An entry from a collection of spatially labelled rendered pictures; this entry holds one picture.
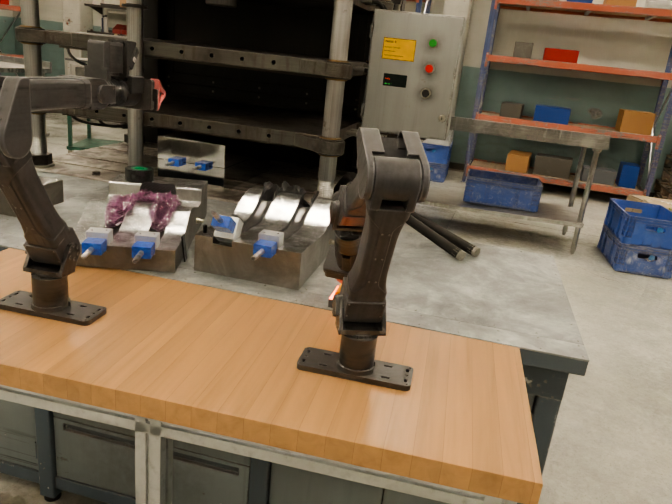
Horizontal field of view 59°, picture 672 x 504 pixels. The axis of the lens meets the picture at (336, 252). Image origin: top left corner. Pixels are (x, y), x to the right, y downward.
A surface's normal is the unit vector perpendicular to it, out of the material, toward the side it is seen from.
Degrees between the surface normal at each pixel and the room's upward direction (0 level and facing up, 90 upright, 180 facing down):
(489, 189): 93
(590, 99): 90
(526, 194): 92
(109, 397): 90
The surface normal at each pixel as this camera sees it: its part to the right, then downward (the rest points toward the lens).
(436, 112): -0.24, 0.29
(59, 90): 0.98, 0.11
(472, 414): 0.10, -0.94
